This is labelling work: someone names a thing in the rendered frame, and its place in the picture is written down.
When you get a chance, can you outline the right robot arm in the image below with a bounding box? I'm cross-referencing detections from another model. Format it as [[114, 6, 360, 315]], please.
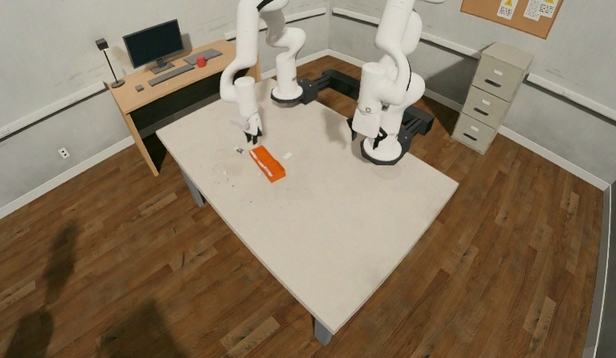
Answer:
[[220, 0, 306, 131]]

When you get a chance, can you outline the orange open-top bin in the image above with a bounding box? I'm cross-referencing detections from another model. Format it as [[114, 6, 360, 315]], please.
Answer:
[[249, 145, 286, 183]]

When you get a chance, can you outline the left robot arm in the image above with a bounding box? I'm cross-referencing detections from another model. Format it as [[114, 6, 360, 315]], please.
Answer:
[[357, 0, 425, 161]]

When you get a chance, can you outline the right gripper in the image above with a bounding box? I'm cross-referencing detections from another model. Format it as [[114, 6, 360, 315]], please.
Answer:
[[239, 113, 262, 146]]

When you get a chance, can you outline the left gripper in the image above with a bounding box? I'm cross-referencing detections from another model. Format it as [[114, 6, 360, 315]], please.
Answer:
[[346, 106, 388, 150]]

